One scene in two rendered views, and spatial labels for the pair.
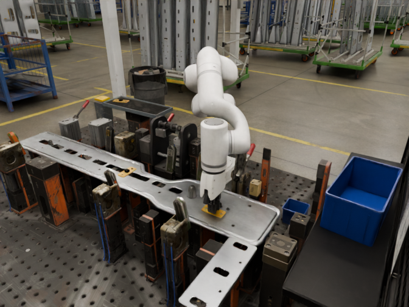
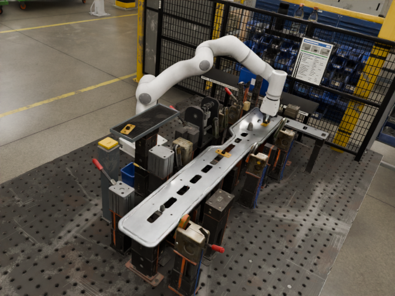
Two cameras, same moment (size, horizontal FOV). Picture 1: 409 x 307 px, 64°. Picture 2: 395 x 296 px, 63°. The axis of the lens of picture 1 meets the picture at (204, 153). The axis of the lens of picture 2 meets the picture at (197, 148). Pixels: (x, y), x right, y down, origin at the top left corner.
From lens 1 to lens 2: 2.30 m
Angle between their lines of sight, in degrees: 79
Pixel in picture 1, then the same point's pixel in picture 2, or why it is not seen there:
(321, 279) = (303, 106)
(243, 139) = not seen: hidden behind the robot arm
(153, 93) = not seen: outside the picture
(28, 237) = (234, 265)
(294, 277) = (305, 110)
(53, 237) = (233, 245)
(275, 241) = (293, 107)
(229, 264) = (299, 125)
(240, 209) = (258, 117)
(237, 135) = not seen: hidden behind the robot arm
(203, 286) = (315, 133)
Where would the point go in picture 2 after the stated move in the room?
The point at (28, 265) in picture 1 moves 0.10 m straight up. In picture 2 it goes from (266, 254) to (271, 241)
